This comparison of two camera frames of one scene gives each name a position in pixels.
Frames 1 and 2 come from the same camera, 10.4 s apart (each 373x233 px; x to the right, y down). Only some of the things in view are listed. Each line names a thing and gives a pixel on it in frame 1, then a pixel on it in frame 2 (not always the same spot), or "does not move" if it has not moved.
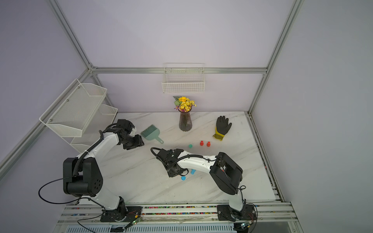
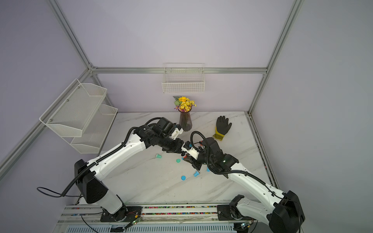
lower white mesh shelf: (103, 117) does not move
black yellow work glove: (222, 126) does not move
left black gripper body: (133, 142) -> (169, 145)
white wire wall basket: (183, 77) does not move
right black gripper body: (173, 172) -> (203, 158)
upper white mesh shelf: (71, 113) does not move
